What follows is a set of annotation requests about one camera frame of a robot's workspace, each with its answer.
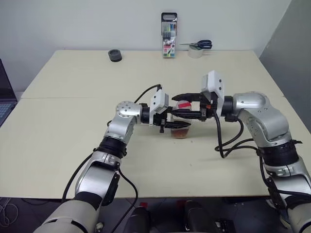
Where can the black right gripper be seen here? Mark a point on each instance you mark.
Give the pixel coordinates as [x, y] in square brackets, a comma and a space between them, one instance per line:
[207, 106]

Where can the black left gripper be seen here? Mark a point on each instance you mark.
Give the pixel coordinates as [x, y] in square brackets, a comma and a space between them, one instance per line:
[160, 120]

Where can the red and white small object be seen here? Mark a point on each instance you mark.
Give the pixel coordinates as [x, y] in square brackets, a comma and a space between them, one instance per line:
[180, 105]

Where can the clear plastic drink bottle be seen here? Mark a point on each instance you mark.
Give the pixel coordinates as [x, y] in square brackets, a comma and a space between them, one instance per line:
[180, 133]

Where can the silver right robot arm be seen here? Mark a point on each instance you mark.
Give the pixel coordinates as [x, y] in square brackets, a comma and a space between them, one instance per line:
[267, 116]

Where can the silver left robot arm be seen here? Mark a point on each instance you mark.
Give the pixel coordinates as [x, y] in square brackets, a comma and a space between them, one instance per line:
[121, 126]

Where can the white tape roll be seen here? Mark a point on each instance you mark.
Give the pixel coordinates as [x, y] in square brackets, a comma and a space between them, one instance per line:
[195, 54]

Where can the marker pen set box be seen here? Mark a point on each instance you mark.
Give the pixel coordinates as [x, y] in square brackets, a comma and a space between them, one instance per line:
[168, 43]

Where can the black round lid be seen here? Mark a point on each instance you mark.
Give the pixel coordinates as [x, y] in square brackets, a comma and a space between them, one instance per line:
[115, 55]

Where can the dark rounded shape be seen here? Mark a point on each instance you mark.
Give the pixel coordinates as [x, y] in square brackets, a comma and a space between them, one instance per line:
[139, 221]
[196, 218]

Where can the dark laptop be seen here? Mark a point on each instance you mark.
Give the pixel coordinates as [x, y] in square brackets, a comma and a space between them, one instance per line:
[5, 97]

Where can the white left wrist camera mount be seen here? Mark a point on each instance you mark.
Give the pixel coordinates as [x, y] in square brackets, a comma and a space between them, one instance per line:
[159, 100]

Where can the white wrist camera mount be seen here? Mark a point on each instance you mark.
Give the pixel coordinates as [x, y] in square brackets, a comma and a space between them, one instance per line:
[216, 81]
[159, 100]

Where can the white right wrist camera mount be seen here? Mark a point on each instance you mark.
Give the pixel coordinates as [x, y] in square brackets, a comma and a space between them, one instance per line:
[216, 81]

